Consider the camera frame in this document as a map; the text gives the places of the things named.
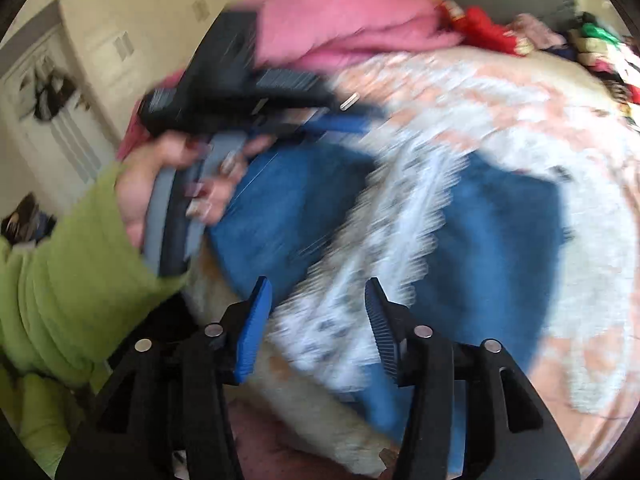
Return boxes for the dark hanging bags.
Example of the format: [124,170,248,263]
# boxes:
[17,57,91,123]

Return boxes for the orange white floral bedspread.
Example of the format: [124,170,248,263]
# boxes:
[185,47,640,476]

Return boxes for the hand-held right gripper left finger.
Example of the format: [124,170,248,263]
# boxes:
[55,275,274,480]

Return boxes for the person's left hand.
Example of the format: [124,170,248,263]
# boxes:
[115,131,272,250]

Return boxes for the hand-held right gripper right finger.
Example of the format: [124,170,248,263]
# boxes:
[364,276,584,480]

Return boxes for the blue denim pants lace trim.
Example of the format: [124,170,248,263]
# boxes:
[206,142,573,476]

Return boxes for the pink fuzzy cloth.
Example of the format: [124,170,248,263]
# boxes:
[515,12,568,50]

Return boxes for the white door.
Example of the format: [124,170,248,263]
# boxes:
[0,0,123,196]

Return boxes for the stack of folded clothes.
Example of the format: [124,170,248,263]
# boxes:
[565,10,640,133]

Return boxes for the red patterned cloth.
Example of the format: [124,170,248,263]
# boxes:
[430,0,533,57]

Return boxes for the person's left forearm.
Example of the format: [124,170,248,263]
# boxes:
[0,160,193,478]

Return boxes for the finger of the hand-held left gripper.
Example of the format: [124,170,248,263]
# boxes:
[305,91,386,136]

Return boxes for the pink duvet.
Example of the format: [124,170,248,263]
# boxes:
[116,0,463,161]

